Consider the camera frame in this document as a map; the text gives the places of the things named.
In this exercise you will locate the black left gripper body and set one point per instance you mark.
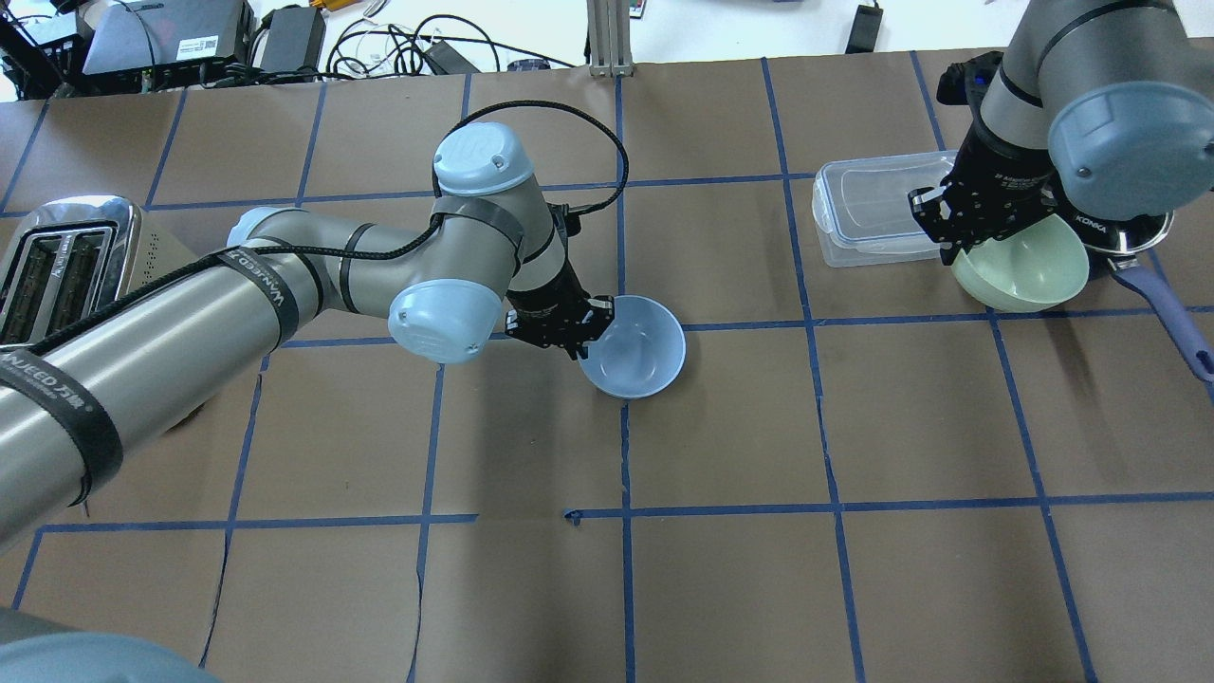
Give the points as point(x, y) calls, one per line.
point(547, 295)

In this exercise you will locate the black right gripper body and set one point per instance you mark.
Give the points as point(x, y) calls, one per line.
point(996, 174)

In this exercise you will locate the blue bowl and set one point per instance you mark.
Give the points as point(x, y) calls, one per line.
point(641, 352)

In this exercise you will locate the green bowl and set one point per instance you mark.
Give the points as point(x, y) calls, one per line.
point(1039, 267)

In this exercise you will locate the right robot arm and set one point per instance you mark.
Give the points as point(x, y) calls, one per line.
point(1098, 112)

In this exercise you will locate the clear plastic food container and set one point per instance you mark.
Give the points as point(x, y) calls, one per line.
point(862, 212)

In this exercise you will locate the dark blue saucepan with lid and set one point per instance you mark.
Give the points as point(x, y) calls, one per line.
point(1162, 285)

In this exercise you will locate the black power adapter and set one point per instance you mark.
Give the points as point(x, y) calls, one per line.
point(291, 40)

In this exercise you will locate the silver cream toaster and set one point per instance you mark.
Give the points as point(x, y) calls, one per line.
point(74, 255)

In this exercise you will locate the black computer box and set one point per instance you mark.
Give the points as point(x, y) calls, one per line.
point(161, 44)

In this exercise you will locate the aluminium frame post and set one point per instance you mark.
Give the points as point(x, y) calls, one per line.
point(610, 39)

